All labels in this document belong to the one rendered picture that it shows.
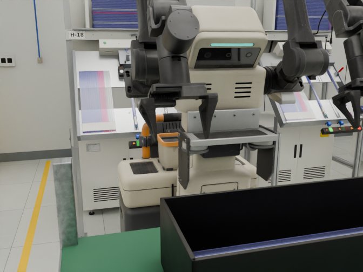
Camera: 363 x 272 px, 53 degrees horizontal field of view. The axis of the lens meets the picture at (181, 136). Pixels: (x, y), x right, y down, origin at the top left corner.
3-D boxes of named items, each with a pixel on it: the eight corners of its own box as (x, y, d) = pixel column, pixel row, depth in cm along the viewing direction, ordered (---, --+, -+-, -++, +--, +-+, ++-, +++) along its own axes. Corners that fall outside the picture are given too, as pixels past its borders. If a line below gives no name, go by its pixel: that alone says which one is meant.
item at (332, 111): (358, 119, 289) (361, 117, 286) (283, 124, 272) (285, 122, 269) (348, 100, 298) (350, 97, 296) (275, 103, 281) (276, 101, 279)
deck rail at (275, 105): (282, 127, 274) (286, 123, 268) (280, 128, 273) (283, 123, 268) (254, 56, 309) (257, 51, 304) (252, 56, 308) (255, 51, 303)
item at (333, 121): (357, 122, 290) (362, 117, 284) (282, 127, 273) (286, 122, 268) (356, 121, 291) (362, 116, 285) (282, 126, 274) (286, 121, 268)
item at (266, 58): (337, 85, 309) (341, 81, 305) (267, 87, 292) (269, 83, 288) (323, 56, 326) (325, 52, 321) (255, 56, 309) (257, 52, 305)
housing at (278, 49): (324, 60, 325) (332, 48, 313) (274, 61, 312) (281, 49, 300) (320, 53, 329) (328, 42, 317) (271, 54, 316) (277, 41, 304)
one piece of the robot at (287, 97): (266, 96, 121) (270, 62, 117) (279, 95, 123) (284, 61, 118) (281, 104, 112) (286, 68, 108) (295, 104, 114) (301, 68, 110)
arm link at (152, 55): (159, 62, 100) (139, 63, 99) (165, 39, 91) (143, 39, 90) (163, 92, 97) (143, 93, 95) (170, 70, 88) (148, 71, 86)
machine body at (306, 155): (328, 189, 333) (335, 122, 318) (258, 197, 315) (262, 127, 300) (290, 167, 394) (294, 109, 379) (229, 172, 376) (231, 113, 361)
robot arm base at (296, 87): (295, 68, 118) (261, 68, 115) (308, 53, 111) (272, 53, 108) (302, 91, 115) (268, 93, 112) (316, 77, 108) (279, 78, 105)
